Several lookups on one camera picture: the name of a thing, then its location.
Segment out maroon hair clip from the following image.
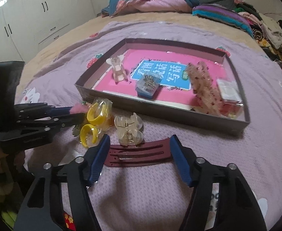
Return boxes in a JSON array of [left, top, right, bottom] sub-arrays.
[[104, 138, 172, 167]]

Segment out yellow bracelets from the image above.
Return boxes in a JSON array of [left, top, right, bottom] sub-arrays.
[[79, 97, 114, 149]]

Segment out clear beige claw clip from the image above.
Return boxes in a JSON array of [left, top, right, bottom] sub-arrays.
[[114, 113, 144, 146]]

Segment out pink beige claw clip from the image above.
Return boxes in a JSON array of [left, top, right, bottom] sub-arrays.
[[106, 54, 128, 84]]

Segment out beige mesh dotted bow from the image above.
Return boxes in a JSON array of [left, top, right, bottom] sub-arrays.
[[185, 61, 227, 116]]

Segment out clear bag white card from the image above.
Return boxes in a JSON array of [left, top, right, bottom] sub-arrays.
[[216, 78, 244, 119]]

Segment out bobby pins blue card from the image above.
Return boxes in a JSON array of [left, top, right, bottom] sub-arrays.
[[135, 71, 162, 99]]

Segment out white earring card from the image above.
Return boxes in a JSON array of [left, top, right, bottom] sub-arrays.
[[59, 146, 87, 165]]

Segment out purple cartoon quilt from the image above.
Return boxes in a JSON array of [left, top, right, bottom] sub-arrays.
[[16, 21, 282, 230]]

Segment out red floral blanket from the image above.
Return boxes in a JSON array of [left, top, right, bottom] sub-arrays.
[[64, 212, 76, 231]]

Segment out white wardrobe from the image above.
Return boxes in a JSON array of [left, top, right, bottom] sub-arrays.
[[0, 0, 96, 63]]

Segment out tan bed sheet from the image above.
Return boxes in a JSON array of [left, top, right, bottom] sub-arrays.
[[16, 12, 262, 96]]

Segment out navy pink folded duvet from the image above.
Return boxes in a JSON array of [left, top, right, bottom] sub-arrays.
[[101, 0, 200, 17]]

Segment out striped purple teal pillow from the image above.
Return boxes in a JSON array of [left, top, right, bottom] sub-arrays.
[[192, 4, 254, 38]]

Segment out pile of clothes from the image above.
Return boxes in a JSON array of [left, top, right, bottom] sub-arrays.
[[234, 0, 282, 69]]

